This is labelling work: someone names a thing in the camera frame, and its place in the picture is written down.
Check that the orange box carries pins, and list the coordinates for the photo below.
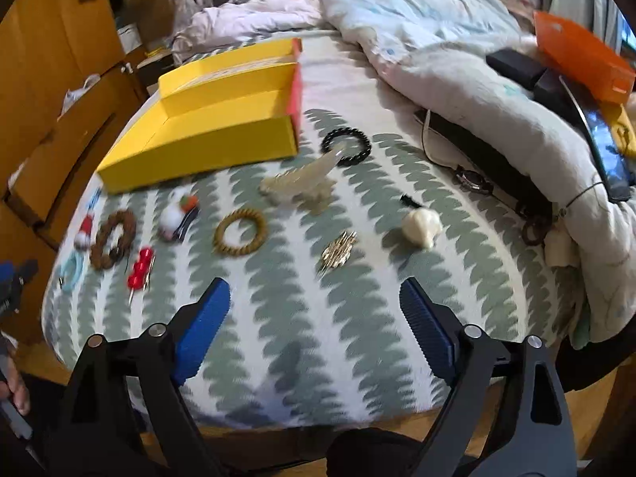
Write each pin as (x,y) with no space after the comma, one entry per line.
(581,54)

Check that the clear pearl claw hair clip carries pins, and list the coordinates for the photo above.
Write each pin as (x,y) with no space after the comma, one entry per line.
(298,184)

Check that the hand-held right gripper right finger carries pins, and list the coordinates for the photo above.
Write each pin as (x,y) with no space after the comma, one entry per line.
(427,330)

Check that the red bead hair clip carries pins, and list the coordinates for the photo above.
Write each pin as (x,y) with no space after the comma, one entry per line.
(141,263)

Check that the red santa hat hair clip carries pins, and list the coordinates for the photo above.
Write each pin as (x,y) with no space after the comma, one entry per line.
(84,233)

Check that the white flower hair clip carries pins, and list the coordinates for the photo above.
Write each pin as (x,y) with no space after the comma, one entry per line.
(422,226)

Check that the person's left hand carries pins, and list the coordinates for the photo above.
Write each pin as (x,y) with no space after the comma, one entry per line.
(20,392)

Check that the pale blue printed quilt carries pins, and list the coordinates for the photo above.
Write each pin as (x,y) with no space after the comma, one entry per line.
(437,44)

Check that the white plush hair clip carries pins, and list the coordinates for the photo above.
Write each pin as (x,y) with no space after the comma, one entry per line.
(171,218)

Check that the blue hair clip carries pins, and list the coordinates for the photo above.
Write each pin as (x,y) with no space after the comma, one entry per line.
(94,198)

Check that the black tablet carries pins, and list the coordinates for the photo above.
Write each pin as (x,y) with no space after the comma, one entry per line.
(603,149)

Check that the yellow packet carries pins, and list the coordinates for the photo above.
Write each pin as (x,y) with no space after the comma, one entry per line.
(623,129)

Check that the pink white quilt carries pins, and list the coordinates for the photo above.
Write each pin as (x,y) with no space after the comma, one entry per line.
(248,10)

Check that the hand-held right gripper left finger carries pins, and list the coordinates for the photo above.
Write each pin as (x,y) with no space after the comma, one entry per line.
(201,330)

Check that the gold hair clip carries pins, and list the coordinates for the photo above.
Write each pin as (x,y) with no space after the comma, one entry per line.
(339,252)

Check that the yellow cardboard box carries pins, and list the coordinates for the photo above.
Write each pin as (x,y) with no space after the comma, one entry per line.
(198,144)

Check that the wooden wardrobe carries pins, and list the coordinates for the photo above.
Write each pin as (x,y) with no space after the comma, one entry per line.
(44,69)

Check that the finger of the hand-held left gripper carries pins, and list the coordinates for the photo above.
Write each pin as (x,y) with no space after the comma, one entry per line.
(27,271)

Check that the black box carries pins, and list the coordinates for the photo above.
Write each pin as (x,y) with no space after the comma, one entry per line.
(514,65)
(554,89)

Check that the white plastic bag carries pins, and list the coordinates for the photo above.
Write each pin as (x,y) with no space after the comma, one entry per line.
(82,92)

